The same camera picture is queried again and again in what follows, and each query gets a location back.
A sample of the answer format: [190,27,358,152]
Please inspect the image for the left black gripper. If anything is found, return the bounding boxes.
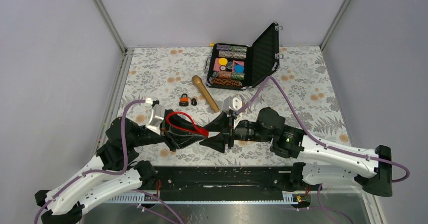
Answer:
[131,109,208,151]

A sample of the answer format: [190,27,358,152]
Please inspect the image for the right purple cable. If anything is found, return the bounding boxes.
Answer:
[245,76,411,183]

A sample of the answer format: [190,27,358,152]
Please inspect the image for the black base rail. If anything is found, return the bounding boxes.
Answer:
[100,165,342,203]

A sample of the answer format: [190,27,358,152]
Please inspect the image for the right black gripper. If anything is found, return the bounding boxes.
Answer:
[199,109,273,153]

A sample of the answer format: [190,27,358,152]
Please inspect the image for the black poker chip case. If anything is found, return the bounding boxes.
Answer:
[205,22,283,90]

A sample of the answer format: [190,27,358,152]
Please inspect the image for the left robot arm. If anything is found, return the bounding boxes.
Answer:
[35,105,208,223]

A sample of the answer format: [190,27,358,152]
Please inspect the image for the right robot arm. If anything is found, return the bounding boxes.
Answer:
[200,107,393,197]

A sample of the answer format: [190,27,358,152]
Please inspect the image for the blue chip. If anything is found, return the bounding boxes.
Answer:
[234,64,244,73]

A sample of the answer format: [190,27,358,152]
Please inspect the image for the orange black padlock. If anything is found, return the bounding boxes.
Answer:
[179,93,189,107]

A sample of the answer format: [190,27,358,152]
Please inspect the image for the red cable lock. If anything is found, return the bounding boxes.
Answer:
[165,111,209,138]

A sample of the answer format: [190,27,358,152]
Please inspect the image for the black keys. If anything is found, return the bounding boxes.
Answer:
[190,98,197,106]

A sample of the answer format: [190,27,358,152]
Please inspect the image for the yellow chip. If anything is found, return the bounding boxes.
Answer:
[218,58,228,66]

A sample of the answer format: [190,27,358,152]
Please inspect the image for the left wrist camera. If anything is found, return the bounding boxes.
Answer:
[144,98,166,135]

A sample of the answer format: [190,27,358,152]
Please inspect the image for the floral table mat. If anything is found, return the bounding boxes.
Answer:
[118,46,350,166]

